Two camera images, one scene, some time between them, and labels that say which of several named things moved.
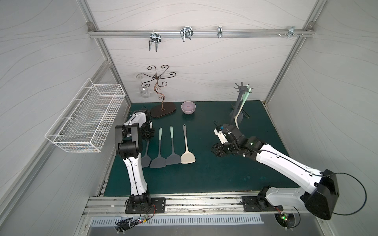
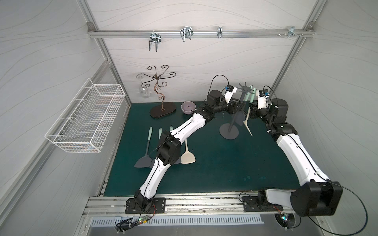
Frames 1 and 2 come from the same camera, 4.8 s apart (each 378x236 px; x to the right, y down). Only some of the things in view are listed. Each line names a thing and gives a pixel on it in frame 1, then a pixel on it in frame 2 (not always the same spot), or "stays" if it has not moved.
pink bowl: (188, 107) stays
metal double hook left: (154, 37) stays
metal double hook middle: (187, 32) stays
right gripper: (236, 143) to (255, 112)
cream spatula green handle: (245, 96) to (251, 102)
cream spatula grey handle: (187, 157) stays
